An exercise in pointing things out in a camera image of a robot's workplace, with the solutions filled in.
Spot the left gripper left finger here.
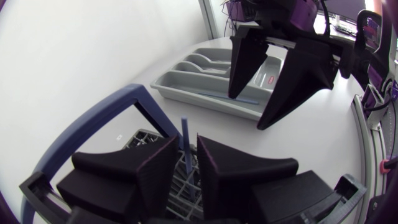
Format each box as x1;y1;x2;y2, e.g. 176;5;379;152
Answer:
56;135;180;224

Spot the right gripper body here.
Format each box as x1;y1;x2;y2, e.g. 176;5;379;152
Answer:
230;0;357;78

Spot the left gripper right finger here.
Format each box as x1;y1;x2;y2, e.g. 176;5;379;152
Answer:
197;134;342;224

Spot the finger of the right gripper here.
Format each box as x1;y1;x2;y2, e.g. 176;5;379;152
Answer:
228;29;270;100
256;39;339;131

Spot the grey cutlery tray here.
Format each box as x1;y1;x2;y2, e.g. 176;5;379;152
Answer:
150;47;285;122

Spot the grey cutlery basket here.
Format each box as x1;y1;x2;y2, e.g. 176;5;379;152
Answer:
20;83;206;224

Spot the blue plastic stick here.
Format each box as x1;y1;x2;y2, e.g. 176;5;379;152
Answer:
198;91;260;106
180;115;197;202

